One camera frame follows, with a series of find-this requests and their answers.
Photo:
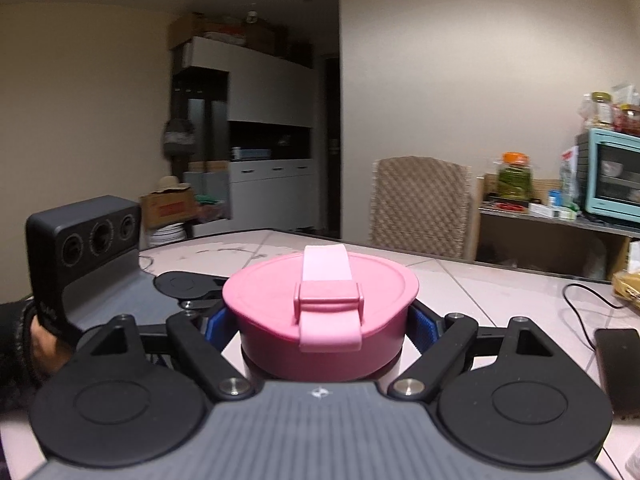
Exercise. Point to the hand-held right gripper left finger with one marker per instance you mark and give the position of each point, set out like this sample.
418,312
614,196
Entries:
216,330

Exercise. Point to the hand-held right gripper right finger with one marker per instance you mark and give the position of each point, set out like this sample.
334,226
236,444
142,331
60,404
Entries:
424,330

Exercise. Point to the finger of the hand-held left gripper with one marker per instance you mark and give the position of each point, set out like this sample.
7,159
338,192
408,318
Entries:
205,305

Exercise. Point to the pink bottle cap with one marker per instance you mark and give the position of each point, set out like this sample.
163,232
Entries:
320,305

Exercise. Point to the person's left hand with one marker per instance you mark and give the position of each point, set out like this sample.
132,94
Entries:
47,347

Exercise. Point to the stack of white plates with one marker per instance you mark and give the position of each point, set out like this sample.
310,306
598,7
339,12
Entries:
167,236

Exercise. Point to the cardboard box red print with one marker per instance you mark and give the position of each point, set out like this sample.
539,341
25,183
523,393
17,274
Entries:
167,210

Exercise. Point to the beige quilted chair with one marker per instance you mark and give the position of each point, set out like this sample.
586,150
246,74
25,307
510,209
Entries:
422,207

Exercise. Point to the straw hat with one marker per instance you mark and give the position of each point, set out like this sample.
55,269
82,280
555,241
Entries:
172,185

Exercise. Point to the wooden shelf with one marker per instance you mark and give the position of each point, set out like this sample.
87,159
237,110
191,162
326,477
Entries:
540,240

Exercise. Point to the red scissors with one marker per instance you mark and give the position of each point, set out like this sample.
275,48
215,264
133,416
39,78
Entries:
505,205

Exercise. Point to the grey hanging bag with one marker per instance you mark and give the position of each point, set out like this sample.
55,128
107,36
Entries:
178,137

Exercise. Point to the white green flat box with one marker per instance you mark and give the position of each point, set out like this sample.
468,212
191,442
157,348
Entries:
550,211

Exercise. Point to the green-filled jar orange lid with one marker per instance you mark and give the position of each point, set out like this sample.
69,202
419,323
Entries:
515,180

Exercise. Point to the small blue box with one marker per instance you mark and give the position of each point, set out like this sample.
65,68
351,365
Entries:
555,198

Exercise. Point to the white storage cabinet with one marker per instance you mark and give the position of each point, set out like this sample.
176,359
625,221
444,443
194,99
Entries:
270,120

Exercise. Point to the black smartphone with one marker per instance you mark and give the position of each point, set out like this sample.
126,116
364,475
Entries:
620,370

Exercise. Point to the red white carton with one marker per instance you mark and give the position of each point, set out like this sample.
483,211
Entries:
569,175

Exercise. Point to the dark door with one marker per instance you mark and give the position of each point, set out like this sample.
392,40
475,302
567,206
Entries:
331,135

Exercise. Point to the teal toaster oven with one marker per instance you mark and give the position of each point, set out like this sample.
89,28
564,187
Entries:
612,180

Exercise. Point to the brown cardboard box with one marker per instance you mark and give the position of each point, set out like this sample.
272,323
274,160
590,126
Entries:
265,40
185,30

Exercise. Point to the glass jar yellow lid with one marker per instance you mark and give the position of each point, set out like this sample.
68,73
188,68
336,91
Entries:
599,110

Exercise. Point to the red-filled glass jar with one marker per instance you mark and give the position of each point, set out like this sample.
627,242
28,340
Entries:
631,121

